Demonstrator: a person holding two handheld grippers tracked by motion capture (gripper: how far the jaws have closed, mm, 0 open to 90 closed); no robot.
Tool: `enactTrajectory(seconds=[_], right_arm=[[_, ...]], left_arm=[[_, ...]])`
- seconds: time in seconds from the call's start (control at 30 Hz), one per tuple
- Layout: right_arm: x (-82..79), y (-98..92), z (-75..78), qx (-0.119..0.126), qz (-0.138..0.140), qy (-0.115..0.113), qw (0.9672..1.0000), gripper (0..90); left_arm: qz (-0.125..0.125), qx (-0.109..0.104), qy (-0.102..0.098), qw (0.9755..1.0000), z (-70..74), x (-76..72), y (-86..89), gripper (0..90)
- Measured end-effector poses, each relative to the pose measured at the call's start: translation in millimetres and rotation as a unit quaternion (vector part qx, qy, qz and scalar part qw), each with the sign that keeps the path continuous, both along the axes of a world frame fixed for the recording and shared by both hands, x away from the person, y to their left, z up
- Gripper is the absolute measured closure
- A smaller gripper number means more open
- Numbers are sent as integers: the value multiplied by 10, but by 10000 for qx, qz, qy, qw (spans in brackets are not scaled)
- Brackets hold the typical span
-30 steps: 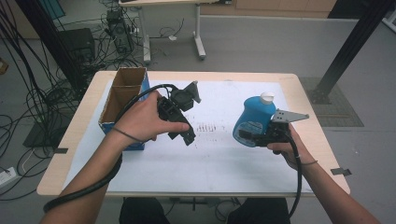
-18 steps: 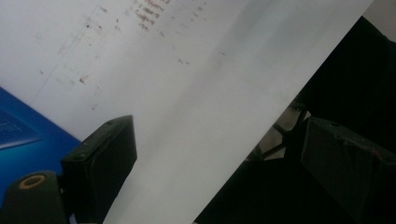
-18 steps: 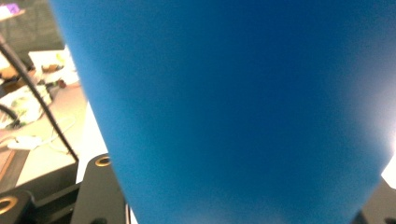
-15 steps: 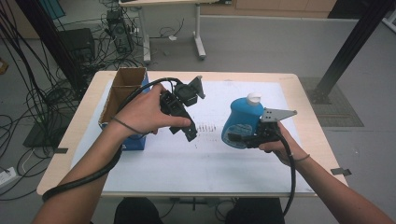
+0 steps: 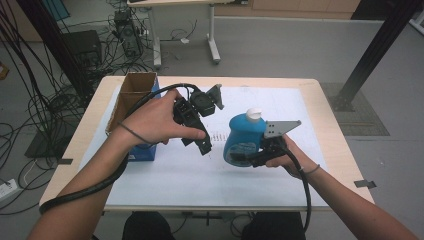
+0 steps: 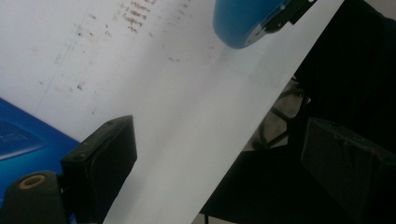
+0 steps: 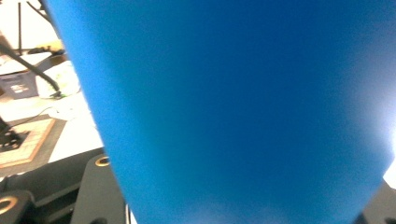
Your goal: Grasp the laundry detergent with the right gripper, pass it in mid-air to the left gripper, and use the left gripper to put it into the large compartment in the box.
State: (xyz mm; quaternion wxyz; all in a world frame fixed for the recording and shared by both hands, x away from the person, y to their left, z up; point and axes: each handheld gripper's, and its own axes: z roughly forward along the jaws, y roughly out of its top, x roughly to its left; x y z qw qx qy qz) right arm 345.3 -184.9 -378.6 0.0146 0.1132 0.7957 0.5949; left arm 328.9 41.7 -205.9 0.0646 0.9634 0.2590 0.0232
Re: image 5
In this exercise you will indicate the black tape piece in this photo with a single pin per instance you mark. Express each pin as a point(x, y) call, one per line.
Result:
point(365, 183)
point(65, 161)

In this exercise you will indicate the person's left leg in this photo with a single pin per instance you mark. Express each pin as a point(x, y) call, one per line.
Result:
point(146, 228)

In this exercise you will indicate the white table mat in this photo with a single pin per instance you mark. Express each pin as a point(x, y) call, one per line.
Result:
point(206, 183)

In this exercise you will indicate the white power strip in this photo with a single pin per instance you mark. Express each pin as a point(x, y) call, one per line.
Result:
point(7, 190)

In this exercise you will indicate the grey grid floor mat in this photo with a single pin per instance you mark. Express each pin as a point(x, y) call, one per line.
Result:
point(363, 116)

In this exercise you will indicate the white desk with legs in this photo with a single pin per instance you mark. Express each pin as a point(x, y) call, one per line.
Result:
point(213, 40)

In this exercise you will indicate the person's right hand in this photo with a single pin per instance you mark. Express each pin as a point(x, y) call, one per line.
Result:
point(296, 160)

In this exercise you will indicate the person's leg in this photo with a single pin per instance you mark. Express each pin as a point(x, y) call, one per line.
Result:
point(146, 228)
point(273, 228)

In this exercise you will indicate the black metal post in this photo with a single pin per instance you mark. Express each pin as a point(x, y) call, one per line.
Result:
point(56, 43)
point(373, 53)

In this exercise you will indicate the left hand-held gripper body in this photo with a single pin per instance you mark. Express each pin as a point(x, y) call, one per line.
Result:
point(203, 103)

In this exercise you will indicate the person's left hand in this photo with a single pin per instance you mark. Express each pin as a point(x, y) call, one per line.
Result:
point(153, 123)

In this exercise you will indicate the black square box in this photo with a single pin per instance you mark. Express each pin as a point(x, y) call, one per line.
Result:
point(83, 46)

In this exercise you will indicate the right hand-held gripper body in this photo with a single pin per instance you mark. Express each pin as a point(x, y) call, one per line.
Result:
point(276, 128)

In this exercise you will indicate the person's right leg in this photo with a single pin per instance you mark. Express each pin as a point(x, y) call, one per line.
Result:
point(273, 228)

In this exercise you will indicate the teal panel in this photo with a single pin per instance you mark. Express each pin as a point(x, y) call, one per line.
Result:
point(56, 8)

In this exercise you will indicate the blue bottle with white cap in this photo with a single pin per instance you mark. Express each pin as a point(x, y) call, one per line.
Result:
point(245, 133)

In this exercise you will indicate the white plug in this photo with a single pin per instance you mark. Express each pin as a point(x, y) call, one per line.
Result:
point(184, 40)

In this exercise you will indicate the wooden cabinet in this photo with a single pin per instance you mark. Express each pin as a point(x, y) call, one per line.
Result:
point(300, 8)

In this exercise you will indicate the blue cardboard box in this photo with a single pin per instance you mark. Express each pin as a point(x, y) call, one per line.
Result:
point(133, 90)

